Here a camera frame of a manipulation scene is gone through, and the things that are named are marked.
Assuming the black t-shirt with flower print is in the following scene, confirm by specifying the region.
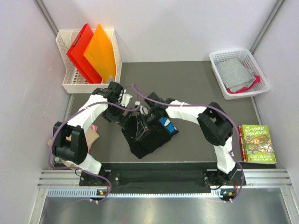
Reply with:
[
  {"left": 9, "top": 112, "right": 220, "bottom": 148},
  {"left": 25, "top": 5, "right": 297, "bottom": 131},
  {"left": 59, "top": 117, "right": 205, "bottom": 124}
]
[{"left": 121, "top": 116, "right": 179, "bottom": 159}]

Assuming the pink folded t-shirt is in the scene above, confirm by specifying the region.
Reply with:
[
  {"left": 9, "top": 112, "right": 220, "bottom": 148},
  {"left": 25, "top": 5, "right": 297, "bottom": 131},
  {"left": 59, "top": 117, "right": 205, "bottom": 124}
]
[{"left": 90, "top": 124, "right": 98, "bottom": 131}]

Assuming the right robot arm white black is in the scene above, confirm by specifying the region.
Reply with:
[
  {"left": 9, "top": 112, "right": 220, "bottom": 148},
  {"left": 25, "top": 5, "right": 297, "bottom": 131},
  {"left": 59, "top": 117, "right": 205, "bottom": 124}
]
[{"left": 136, "top": 93, "right": 237, "bottom": 185}]

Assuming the white camera on left wrist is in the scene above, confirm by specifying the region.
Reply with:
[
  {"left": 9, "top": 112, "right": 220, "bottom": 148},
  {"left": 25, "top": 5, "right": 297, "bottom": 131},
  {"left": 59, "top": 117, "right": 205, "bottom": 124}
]
[{"left": 120, "top": 93, "right": 133, "bottom": 108}]

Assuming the beige folded t-shirt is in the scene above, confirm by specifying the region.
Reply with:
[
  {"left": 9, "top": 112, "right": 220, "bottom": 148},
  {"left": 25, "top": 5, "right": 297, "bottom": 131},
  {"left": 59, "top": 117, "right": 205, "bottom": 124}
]
[{"left": 61, "top": 127, "right": 100, "bottom": 167}]

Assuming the white file organiser tray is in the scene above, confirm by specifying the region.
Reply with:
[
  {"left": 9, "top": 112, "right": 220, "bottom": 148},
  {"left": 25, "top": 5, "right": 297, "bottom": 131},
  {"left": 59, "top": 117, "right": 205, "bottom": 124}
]
[{"left": 56, "top": 24, "right": 122, "bottom": 94}]

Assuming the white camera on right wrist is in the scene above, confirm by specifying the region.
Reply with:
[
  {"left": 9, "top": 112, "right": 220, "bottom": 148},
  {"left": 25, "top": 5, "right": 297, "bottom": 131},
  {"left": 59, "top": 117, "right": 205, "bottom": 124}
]
[{"left": 135, "top": 101, "right": 149, "bottom": 115}]

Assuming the magenta t-shirt in basket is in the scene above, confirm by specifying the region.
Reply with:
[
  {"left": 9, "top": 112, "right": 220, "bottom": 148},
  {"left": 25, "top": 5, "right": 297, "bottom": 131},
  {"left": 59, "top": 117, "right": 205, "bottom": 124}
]
[{"left": 226, "top": 74, "right": 261, "bottom": 94}]

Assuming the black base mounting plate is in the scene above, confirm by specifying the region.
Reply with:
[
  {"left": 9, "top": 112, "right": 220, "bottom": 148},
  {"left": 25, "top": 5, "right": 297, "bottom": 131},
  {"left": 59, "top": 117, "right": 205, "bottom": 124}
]
[{"left": 79, "top": 162, "right": 246, "bottom": 194}]

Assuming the red plastic folder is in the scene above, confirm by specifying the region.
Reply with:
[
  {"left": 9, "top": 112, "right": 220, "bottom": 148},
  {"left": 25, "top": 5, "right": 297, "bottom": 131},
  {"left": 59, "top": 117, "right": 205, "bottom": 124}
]
[{"left": 66, "top": 23, "right": 102, "bottom": 84}]

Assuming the green children's book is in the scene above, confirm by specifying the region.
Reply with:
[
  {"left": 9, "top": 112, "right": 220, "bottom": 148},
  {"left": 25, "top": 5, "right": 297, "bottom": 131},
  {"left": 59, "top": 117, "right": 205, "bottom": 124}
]
[{"left": 238, "top": 125, "right": 277, "bottom": 164}]

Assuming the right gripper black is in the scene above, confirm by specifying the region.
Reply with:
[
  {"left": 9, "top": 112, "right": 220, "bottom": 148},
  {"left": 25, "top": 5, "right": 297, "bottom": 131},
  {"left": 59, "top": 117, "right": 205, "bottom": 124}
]
[{"left": 137, "top": 108, "right": 161, "bottom": 140}]

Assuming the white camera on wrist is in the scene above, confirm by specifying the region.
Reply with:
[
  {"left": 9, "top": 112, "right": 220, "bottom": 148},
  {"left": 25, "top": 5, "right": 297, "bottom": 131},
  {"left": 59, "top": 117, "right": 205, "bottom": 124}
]
[
  {"left": 135, "top": 101, "right": 149, "bottom": 115},
  {"left": 120, "top": 93, "right": 133, "bottom": 108}
]

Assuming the grey folded t-shirt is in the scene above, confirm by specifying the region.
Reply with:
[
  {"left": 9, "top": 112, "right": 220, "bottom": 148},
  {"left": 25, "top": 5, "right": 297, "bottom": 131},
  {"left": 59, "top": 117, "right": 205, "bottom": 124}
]
[{"left": 216, "top": 58, "right": 255, "bottom": 91}]

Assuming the orange plastic folder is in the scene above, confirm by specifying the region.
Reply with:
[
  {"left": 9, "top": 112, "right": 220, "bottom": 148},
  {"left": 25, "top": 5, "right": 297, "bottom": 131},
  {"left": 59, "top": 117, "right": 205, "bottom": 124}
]
[{"left": 84, "top": 24, "right": 116, "bottom": 83}]

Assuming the aluminium frame rail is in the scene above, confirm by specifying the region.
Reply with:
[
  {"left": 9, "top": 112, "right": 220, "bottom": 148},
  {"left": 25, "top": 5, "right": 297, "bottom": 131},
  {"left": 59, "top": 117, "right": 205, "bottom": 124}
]
[{"left": 37, "top": 169, "right": 292, "bottom": 198}]

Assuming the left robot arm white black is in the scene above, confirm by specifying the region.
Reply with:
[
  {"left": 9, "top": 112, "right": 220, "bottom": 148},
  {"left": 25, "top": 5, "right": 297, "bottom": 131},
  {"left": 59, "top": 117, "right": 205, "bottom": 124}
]
[{"left": 50, "top": 82, "right": 133, "bottom": 185}]

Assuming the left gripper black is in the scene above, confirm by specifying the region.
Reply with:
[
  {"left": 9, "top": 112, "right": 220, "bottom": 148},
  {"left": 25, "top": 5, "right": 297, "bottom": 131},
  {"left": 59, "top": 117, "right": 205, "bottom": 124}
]
[{"left": 101, "top": 101, "right": 133, "bottom": 129}]

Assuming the white perforated basket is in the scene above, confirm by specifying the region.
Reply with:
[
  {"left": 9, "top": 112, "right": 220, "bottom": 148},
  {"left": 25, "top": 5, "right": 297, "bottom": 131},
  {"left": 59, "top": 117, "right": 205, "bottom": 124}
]
[{"left": 209, "top": 49, "right": 270, "bottom": 100}]

